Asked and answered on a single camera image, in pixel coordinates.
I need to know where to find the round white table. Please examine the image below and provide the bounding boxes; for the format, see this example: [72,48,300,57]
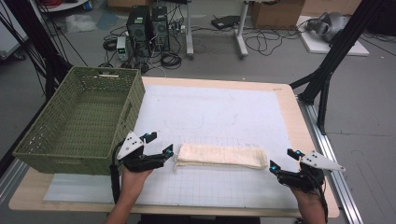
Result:
[36,0,91,14]

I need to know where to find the green woven basket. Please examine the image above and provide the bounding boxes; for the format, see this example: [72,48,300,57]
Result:
[12,65,147,176]

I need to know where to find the small black computer tower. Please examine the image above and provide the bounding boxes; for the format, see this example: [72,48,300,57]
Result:
[150,6,171,52]

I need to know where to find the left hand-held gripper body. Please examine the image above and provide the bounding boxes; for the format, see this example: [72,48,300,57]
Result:
[116,131,166,174]

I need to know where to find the cream cloth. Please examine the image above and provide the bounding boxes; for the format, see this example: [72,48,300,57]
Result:
[173,142,270,172]

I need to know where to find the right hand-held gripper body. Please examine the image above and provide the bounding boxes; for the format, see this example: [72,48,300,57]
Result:
[276,150,347,192]

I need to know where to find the flat black device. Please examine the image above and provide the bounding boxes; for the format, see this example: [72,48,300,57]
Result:
[210,15,241,31]

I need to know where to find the tangled black floor cable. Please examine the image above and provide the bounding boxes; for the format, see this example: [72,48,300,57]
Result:
[245,28,302,58]

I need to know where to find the aluminium rail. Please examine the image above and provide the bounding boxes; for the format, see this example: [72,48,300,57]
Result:
[298,95,364,224]
[0,158,30,204]

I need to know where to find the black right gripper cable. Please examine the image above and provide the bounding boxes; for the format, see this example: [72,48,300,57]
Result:
[317,178,331,224]

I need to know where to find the large black computer tower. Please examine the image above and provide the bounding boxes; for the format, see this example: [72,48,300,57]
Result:
[126,5,153,59]

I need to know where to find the clear plastic bag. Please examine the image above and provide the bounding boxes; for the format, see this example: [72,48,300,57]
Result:
[64,13,98,34]

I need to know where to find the black metal stand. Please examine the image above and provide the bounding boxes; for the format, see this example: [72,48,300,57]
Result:
[289,0,388,136]
[0,0,75,103]

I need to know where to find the white bench power supply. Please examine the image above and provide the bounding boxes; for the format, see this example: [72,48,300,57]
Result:
[116,35,130,62]

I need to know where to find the white floor board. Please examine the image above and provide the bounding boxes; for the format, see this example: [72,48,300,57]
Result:
[296,15,371,57]

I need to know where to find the grey machine part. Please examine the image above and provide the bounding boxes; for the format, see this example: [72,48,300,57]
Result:
[304,11,350,43]

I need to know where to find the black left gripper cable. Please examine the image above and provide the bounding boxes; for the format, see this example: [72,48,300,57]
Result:
[108,142,123,205]

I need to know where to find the white grid mat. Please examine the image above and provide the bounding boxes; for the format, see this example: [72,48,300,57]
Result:
[43,84,300,210]

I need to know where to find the white desk leg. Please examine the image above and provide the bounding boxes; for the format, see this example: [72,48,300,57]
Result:
[234,0,250,61]
[184,0,195,61]

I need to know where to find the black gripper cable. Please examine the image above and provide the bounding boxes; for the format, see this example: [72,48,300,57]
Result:
[108,142,123,205]
[317,178,331,224]

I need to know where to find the cardboard box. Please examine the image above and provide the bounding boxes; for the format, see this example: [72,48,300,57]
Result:
[249,0,306,31]

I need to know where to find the person's right hand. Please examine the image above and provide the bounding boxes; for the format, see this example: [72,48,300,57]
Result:
[290,187,325,210]

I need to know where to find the person's left hand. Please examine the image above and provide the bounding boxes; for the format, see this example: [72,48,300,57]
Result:
[119,167,154,203]

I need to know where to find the coiled black cable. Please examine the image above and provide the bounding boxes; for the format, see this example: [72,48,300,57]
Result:
[160,51,183,70]

